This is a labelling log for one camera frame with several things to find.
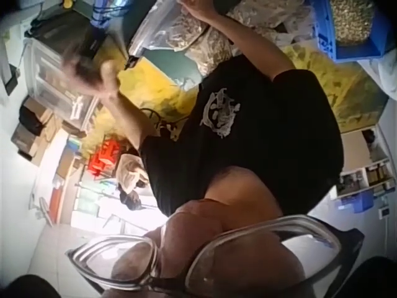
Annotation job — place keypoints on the small blue crate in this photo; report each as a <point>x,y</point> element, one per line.
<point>356,201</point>

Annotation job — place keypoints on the yellow plastic sack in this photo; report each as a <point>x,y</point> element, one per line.
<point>344,90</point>

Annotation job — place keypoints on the clear plastic drawer cabinet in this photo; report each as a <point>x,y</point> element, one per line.
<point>51,77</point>

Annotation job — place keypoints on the person's left hand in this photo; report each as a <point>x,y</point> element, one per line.
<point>93,80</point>

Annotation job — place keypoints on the blue crate of dried herbs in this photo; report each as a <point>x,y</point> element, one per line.
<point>350,28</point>

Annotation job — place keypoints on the white shelf unit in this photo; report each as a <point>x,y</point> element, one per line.
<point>366,169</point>

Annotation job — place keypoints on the red plastic crate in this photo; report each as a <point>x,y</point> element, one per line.
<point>104,156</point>

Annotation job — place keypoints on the heap of herb bags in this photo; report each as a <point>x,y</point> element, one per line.
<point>273,18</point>

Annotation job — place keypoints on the stack of cardboard boxes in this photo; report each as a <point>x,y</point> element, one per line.
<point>31,130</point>

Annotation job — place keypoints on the person's right hand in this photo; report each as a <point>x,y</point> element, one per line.
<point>193,4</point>

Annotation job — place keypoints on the black machine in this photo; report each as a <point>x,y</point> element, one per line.
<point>65,31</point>

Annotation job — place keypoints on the clear zip bag of herbs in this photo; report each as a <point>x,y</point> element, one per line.
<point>161,28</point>

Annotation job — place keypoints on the clear bag of dried herbs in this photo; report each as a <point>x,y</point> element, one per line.
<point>211,51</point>

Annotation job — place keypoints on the white cloth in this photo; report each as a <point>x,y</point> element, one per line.
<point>383,66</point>

